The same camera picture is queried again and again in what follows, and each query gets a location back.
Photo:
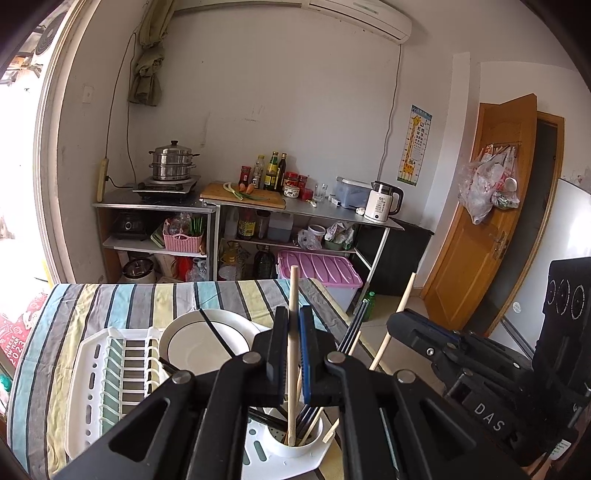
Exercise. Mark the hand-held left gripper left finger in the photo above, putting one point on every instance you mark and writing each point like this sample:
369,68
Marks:
284,353

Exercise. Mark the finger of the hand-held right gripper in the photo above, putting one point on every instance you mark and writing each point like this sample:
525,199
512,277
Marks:
443,331
411,334

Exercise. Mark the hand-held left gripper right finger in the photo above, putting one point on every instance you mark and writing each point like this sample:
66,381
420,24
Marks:
304,357

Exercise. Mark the wooden chopstick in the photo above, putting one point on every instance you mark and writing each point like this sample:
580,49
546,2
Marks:
299,387
294,295
395,316
314,427

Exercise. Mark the white utensil cup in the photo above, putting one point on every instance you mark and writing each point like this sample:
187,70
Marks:
281,451

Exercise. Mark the large white bowl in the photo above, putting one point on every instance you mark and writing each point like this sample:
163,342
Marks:
261,328

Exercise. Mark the green bottle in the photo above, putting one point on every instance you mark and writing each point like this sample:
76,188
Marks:
369,307

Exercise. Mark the wooden door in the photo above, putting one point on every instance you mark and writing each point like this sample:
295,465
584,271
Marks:
466,258

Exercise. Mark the black cabinet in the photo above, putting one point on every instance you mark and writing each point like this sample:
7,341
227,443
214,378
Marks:
397,258

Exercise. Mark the small white bowl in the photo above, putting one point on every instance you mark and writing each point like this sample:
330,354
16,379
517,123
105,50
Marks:
198,346

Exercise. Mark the pink-lid storage bin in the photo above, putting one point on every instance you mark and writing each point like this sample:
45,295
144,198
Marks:
318,270

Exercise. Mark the dark liquid jug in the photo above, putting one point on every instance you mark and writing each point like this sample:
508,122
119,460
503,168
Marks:
265,265

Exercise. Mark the yellow oil jug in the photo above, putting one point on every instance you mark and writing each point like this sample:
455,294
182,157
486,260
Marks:
229,261

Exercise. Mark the white mug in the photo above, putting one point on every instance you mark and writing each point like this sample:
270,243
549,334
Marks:
316,234

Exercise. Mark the grey-blue container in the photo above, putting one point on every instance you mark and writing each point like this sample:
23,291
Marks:
280,228

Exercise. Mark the white electric kettle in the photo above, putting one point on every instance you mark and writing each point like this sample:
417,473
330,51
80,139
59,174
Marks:
378,203

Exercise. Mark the hanging plastic bags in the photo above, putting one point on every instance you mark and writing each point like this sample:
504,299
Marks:
480,194

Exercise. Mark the pink plastic basket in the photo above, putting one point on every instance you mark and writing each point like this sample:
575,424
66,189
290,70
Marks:
182,242

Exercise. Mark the clear storage box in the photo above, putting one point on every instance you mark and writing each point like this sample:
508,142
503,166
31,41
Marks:
351,194

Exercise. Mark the rice cooker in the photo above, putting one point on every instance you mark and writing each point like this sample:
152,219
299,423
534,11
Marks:
138,272

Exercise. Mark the carrot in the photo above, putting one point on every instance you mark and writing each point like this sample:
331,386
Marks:
249,188

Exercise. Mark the green scallion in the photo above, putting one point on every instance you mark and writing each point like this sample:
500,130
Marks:
233,191

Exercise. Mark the wooden cutting board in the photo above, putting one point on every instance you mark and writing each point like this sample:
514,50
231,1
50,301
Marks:
217,191

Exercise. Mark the red-cap sauce bottle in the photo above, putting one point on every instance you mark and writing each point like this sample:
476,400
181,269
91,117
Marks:
245,177

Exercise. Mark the dark sauce bottle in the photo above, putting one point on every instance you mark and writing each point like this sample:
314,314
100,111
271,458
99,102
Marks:
282,173

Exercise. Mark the dark bottle yellow label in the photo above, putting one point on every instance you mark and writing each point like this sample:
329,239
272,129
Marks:
271,173

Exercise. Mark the clear bottle yellow cap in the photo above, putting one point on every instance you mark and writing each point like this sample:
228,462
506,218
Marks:
258,173

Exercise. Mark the white plastic dish rack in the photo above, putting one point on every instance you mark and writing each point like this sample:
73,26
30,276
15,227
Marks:
92,369

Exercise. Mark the steel shelf stand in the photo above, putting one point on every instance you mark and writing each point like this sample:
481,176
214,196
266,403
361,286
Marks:
152,206

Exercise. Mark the black blender base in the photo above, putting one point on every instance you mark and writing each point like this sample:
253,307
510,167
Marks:
129,226

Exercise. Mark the induction stove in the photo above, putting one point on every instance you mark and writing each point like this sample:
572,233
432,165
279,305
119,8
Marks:
166,187

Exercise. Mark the striped tablecloth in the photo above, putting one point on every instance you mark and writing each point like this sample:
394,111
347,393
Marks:
69,304

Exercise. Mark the steel steamer pot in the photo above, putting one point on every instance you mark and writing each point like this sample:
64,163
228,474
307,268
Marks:
173,161

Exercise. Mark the beige power strip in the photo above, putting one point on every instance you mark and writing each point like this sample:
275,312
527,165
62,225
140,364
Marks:
102,180

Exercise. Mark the red printed bag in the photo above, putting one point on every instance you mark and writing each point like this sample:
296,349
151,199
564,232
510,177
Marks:
18,332

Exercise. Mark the green hanging cloth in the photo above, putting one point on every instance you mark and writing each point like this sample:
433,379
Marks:
147,78

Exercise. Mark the white air conditioner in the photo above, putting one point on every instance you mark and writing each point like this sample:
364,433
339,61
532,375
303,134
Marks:
360,18

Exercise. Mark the giraffe wall poster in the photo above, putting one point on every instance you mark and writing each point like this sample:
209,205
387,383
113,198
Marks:
413,147

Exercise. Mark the window frame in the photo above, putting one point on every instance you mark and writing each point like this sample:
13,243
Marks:
46,138

